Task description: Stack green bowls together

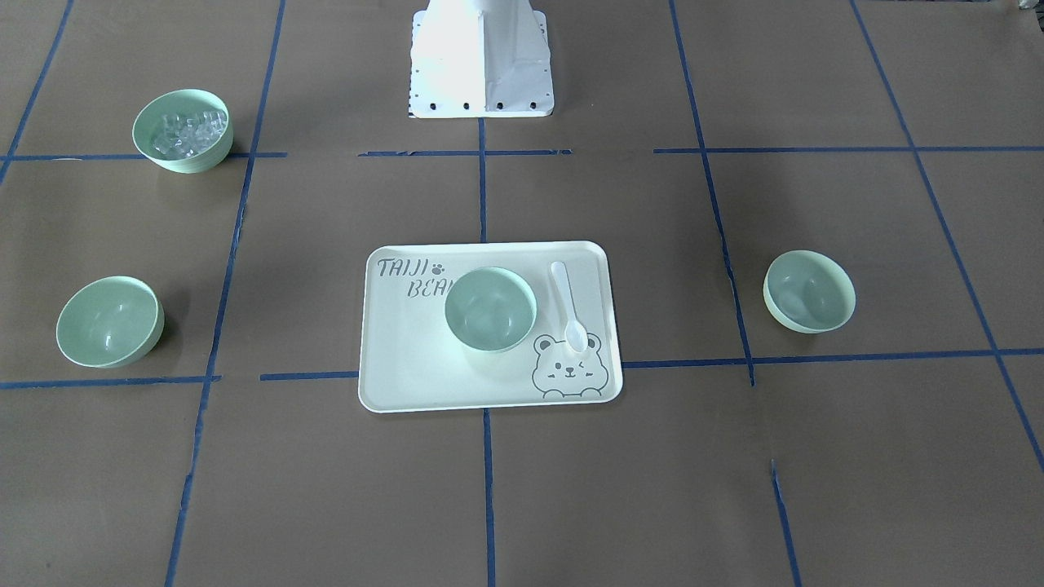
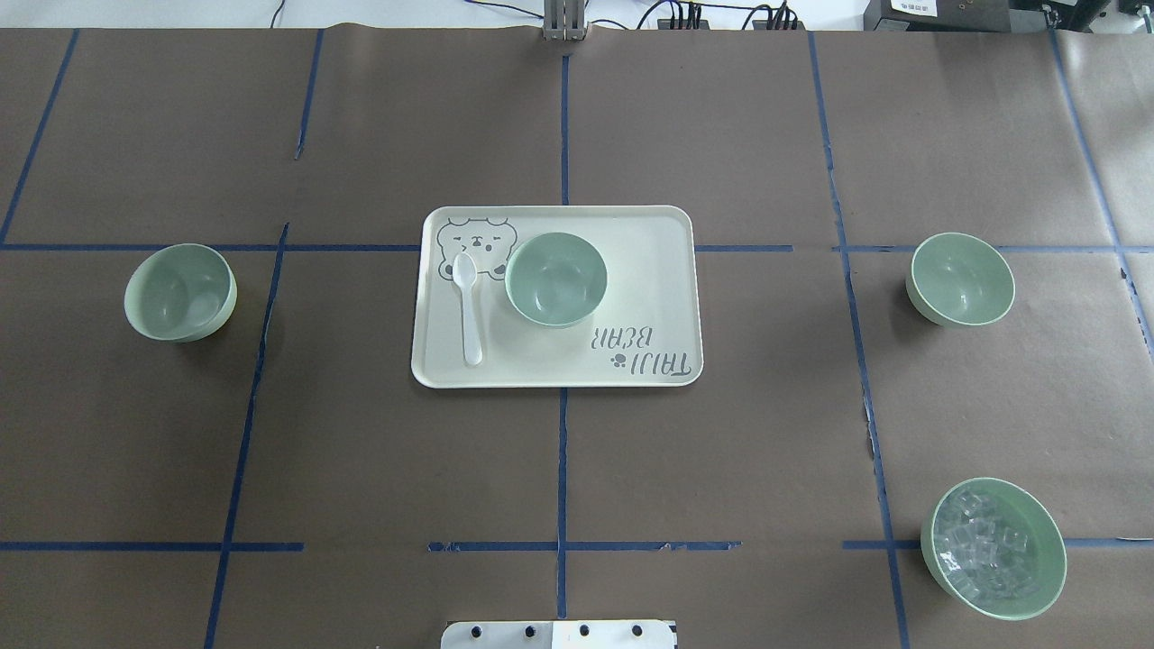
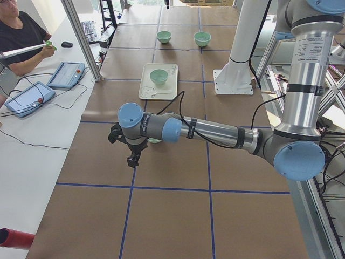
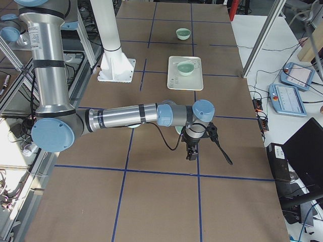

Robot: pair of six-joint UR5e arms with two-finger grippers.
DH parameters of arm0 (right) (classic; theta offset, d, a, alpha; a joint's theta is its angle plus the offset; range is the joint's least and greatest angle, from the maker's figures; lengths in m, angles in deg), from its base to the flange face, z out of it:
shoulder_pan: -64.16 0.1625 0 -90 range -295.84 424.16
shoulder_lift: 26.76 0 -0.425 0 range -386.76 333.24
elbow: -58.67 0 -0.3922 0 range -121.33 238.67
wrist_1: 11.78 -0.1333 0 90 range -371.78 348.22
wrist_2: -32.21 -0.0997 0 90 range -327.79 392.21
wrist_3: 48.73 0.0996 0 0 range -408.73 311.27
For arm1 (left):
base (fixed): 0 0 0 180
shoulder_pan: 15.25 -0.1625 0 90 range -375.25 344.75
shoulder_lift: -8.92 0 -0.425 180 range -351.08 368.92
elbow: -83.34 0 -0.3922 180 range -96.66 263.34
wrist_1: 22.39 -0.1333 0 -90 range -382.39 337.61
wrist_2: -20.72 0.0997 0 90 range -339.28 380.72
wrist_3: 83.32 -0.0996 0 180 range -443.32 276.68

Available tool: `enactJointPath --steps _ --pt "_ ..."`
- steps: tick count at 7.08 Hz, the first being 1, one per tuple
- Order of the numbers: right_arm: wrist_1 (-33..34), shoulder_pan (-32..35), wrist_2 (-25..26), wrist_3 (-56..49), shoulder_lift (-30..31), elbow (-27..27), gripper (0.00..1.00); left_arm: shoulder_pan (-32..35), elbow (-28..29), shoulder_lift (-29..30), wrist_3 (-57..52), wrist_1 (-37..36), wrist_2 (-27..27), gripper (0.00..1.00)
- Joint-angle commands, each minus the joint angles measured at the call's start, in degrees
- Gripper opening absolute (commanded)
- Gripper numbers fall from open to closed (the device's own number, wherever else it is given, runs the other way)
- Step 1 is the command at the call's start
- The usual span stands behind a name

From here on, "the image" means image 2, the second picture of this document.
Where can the grey aluminium camera post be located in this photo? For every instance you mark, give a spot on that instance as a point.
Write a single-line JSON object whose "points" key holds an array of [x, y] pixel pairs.
{"points": [[565, 20]]}

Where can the cream bear serving tray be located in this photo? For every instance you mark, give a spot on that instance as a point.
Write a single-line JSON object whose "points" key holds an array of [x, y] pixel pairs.
{"points": [[645, 333]]}

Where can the white plastic spoon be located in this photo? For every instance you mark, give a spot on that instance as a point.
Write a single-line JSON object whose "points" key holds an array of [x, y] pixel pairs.
{"points": [[465, 276]]}

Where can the green bowl with ice cubes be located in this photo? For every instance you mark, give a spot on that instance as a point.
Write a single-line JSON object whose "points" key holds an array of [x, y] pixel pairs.
{"points": [[1047, 544]]}

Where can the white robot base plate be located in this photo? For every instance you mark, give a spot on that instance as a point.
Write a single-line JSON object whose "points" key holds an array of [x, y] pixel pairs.
{"points": [[596, 633]]}

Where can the clear ice cubes pile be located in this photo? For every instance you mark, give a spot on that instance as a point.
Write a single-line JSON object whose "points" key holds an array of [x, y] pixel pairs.
{"points": [[981, 550]]}

